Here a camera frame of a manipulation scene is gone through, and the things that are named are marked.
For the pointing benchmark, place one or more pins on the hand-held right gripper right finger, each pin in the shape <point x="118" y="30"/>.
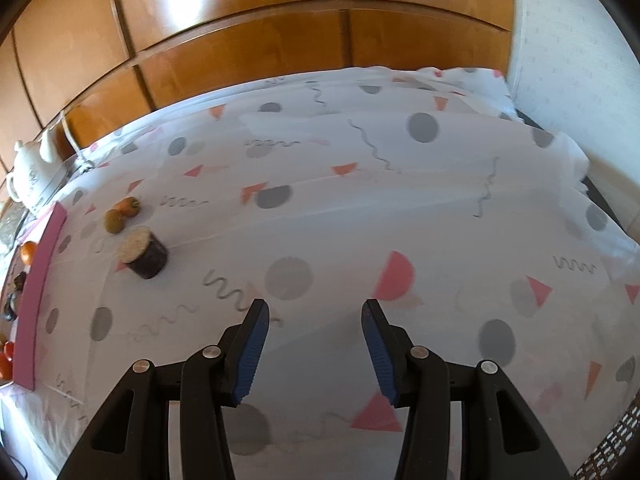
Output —
<point x="379" y="355"/>

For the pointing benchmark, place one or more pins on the red tomato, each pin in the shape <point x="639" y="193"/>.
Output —
<point x="6" y="360"/>

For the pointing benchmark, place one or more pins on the perforated dark chair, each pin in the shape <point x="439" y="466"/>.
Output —
<point x="615" y="450"/>

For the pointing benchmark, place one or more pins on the cut dark eggplant piece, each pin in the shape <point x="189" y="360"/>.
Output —
<point x="145" y="256"/>

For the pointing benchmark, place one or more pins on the brown kiwi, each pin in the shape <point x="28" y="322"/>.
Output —
<point x="11" y="306"/>

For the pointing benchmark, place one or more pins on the wooden wardrobe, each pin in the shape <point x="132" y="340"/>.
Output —
<point x="225" y="35"/>

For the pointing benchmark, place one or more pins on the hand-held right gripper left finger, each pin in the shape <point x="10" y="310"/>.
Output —
<point x="250" y="355"/>

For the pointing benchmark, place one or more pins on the white printed tablecloth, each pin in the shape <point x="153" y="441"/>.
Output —
<point x="350" y="195"/>

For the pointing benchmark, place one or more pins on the small green olive fruit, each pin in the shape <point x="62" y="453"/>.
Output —
<point x="114" y="221"/>

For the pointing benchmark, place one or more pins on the white teapot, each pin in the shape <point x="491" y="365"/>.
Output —
<point x="30" y="180"/>

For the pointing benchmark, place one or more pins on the pink tray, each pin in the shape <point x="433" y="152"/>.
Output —
<point x="42" y="280"/>

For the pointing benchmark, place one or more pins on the orange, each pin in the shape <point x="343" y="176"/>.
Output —
<point x="29" y="253"/>

